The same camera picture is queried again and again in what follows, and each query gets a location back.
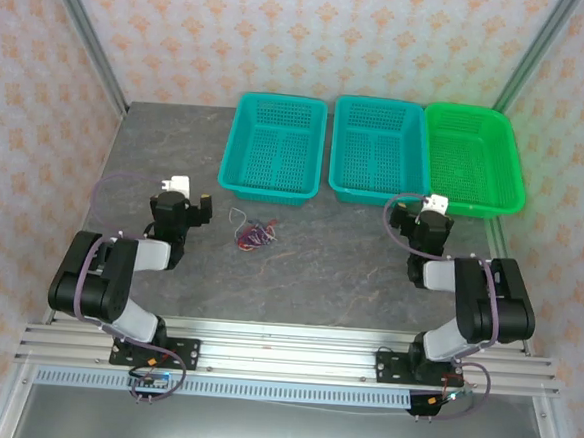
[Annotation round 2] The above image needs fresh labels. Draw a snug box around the thin red cable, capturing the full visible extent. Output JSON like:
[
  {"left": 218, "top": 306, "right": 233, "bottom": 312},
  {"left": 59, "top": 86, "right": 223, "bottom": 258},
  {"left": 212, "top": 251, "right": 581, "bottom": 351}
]
[{"left": 237, "top": 215, "right": 280, "bottom": 255}]

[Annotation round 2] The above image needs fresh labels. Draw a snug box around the teal plastic basket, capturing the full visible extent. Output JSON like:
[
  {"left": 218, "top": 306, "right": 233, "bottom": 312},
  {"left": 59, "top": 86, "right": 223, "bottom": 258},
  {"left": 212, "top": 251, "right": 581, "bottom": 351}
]
[
  {"left": 326, "top": 94, "right": 436, "bottom": 210},
  {"left": 215, "top": 89, "right": 331, "bottom": 208}
]

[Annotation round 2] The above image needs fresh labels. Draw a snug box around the green plastic basket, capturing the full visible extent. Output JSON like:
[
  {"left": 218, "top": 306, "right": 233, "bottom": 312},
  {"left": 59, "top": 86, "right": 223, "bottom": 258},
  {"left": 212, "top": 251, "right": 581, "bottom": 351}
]
[{"left": 417, "top": 101, "right": 533, "bottom": 222}]

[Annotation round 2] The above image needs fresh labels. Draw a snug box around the small controller board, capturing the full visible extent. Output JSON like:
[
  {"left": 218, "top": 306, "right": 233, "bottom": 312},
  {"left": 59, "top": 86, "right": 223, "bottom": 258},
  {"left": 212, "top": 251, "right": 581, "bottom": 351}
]
[
  {"left": 127, "top": 366, "right": 172, "bottom": 390},
  {"left": 426, "top": 372, "right": 468, "bottom": 408}
]

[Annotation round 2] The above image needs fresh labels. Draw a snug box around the right arm lilac harness cable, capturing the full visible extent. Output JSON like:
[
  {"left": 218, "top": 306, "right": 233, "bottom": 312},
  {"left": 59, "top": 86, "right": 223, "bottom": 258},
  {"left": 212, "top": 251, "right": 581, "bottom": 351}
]
[{"left": 368, "top": 189, "right": 508, "bottom": 425}]

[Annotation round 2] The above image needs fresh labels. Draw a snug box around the arm lilac harness cable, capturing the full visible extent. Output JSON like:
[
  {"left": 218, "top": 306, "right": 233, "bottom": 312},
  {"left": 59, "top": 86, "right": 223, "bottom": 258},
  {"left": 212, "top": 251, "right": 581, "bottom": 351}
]
[
  {"left": 368, "top": 189, "right": 508, "bottom": 425},
  {"left": 66, "top": 168, "right": 201, "bottom": 406}
]

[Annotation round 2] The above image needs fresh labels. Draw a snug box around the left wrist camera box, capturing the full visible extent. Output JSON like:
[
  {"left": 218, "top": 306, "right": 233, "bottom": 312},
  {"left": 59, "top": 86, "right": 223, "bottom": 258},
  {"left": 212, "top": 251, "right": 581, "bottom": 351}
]
[{"left": 158, "top": 173, "right": 192, "bottom": 201}]

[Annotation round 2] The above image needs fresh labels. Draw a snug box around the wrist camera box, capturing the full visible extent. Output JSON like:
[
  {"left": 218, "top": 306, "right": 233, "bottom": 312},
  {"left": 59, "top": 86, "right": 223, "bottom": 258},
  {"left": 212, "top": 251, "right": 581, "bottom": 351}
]
[
  {"left": 421, "top": 191, "right": 449, "bottom": 216},
  {"left": 158, "top": 173, "right": 192, "bottom": 201}
]

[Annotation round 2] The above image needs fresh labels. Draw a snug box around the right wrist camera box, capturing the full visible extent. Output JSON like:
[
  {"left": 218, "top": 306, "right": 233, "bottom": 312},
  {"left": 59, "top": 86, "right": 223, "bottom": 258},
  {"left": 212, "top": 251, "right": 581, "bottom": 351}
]
[{"left": 421, "top": 191, "right": 449, "bottom": 216}]

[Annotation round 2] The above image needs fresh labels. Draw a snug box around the left arm lilac harness cable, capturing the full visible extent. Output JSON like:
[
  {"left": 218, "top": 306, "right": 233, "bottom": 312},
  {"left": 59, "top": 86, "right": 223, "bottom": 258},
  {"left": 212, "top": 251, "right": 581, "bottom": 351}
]
[{"left": 66, "top": 168, "right": 201, "bottom": 406}]

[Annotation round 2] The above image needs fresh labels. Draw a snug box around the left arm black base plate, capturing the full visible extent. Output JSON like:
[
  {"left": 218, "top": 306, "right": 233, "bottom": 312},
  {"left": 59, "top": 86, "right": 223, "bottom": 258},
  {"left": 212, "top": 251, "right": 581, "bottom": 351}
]
[{"left": 108, "top": 333, "right": 202, "bottom": 372}]

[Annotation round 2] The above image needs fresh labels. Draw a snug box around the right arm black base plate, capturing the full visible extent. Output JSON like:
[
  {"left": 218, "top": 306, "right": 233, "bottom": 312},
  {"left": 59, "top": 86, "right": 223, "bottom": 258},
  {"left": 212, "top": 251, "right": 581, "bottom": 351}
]
[{"left": 374, "top": 348, "right": 467, "bottom": 390}]

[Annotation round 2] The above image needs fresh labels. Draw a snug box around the aluminium mounting rail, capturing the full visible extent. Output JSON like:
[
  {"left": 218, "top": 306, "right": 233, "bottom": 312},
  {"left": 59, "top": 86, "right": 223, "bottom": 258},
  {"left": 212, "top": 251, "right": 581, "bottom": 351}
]
[{"left": 13, "top": 304, "right": 565, "bottom": 400}]

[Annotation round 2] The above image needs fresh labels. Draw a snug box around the aluminium frame post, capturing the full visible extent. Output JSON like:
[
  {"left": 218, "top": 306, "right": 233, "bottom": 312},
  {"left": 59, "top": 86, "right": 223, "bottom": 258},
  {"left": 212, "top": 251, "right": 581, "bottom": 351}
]
[
  {"left": 492, "top": 0, "right": 584, "bottom": 119},
  {"left": 33, "top": 0, "right": 138, "bottom": 116}
]

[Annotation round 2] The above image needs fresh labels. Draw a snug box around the slotted grey cable duct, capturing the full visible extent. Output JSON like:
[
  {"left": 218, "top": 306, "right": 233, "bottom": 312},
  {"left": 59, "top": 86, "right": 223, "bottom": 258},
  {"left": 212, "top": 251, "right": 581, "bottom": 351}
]
[{"left": 33, "top": 364, "right": 414, "bottom": 412}]

